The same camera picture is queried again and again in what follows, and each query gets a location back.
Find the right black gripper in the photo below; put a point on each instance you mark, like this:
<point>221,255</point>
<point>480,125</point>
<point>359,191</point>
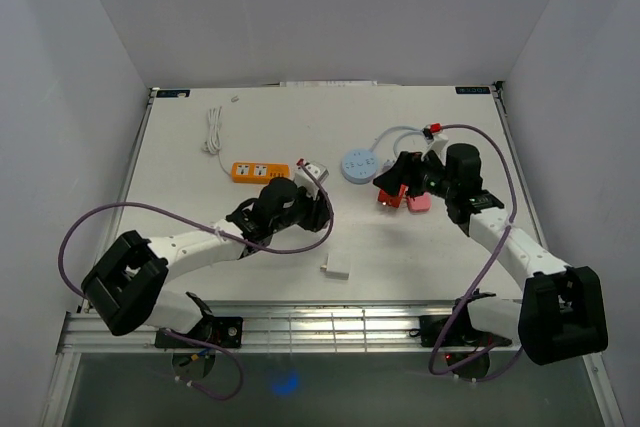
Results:
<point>406,170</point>

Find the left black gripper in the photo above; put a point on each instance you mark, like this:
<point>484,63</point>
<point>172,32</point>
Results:
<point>318,211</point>

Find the red cube socket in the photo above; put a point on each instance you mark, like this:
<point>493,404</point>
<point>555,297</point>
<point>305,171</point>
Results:
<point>383,198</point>

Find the orange power strip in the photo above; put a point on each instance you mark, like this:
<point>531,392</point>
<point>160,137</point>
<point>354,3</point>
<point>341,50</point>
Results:
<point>258,173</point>

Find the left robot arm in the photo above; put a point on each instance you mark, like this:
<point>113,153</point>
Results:
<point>128,284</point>

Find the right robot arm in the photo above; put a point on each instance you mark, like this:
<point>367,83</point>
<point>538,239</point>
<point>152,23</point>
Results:
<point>561,314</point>

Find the pink flat plug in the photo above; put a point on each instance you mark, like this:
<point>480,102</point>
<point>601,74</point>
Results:
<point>419,204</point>

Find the light blue round socket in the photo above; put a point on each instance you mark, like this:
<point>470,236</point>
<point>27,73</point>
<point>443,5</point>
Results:
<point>359,166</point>

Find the white charger adapter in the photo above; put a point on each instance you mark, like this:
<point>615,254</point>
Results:
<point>337,266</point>

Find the black corner label left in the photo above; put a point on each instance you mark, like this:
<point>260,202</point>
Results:
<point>173,93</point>

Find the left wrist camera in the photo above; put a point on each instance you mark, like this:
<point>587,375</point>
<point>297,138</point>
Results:
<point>310,175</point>

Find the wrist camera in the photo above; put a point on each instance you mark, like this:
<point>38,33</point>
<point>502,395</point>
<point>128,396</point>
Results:
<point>310,175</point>
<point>436,139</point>

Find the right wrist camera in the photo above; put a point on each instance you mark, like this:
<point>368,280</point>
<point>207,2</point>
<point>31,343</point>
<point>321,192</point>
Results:
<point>436,139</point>

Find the aluminium front rail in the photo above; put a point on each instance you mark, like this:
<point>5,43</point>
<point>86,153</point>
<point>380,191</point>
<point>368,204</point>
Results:
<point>277,329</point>

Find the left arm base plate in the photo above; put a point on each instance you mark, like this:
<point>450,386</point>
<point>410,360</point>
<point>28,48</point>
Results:
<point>225,332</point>

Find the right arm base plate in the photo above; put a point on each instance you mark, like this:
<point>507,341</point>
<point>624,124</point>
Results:
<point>459,335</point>

